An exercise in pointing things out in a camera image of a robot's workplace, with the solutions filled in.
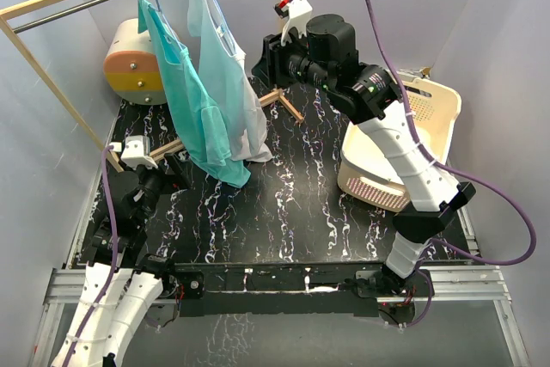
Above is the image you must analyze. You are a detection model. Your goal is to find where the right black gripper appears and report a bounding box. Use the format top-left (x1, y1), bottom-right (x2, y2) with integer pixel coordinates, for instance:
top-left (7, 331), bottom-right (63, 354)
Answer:
top-left (252, 27), bottom-right (334, 95)

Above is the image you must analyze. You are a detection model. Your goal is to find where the teal t shirt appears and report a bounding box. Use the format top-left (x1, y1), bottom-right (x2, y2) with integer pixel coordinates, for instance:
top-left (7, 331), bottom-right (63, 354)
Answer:
top-left (137, 0), bottom-right (250, 188)

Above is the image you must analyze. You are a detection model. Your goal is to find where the white t shirt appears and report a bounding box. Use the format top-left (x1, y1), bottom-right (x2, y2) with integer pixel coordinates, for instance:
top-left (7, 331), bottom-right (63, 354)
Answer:
top-left (187, 0), bottom-right (272, 162)

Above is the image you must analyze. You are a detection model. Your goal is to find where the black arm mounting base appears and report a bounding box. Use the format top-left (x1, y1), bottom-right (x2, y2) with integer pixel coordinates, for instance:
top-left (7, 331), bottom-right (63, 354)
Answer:
top-left (155, 262), bottom-right (434, 317)

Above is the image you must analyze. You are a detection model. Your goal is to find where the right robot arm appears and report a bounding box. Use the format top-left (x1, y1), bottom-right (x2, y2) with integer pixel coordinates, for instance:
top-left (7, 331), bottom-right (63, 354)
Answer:
top-left (252, 14), bottom-right (475, 296)

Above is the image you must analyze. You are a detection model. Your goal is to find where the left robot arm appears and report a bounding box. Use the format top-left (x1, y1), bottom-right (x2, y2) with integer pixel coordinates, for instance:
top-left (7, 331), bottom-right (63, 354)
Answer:
top-left (51, 154), bottom-right (191, 366)

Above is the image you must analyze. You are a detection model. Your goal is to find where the cream orange yellow drum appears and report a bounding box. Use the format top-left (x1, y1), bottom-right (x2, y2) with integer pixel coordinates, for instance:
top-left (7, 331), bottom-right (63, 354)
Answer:
top-left (103, 18), bottom-right (167, 106)

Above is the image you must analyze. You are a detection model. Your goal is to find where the cream plastic laundry basket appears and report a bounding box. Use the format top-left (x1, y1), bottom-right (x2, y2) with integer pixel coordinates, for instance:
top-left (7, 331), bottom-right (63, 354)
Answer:
top-left (338, 71), bottom-right (461, 212)

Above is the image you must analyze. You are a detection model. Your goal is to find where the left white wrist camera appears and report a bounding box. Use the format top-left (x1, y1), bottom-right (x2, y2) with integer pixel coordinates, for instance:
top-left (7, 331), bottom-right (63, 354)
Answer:
top-left (110, 135), bottom-right (158, 170)

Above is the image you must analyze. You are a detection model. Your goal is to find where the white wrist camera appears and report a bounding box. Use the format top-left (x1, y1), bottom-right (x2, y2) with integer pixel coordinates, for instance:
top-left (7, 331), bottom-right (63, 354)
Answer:
top-left (275, 0), bottom-right (313, 46)
top-left (110, 135), bottom-right (158, 170)

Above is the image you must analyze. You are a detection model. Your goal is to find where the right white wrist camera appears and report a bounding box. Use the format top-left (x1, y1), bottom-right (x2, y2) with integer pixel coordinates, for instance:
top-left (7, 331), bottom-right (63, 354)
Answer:
top-left (275, 0), bottom-right (313, 46)

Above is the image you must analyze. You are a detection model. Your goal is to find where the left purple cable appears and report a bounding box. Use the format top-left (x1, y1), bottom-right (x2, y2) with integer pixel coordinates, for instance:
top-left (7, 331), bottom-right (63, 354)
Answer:
top-left (59, 143), bottom-right (125, 367)

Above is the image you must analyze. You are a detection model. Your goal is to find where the purple cable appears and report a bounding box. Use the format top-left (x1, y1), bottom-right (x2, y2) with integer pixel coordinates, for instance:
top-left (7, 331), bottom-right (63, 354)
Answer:
top-left (290, 0), bottom-right (538, 328)
top-left (59, 143), bottom-right (125, 367)

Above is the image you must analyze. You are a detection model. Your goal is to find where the wooden clothes rack frame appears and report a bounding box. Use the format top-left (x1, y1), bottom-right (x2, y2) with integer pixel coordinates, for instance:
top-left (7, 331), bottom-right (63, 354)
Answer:
top-left (1, 0), bottom-right (304, 162)

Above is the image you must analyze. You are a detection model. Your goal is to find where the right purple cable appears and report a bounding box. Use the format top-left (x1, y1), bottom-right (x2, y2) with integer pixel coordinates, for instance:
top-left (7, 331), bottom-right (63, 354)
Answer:
top-left (290, 0), bottom-right (538, 328)

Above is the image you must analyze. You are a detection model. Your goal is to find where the aluminium rail frame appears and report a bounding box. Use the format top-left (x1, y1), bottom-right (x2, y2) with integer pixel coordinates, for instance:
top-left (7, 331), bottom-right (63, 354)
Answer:
top-left (40, 211), bottom-right (532, 367)

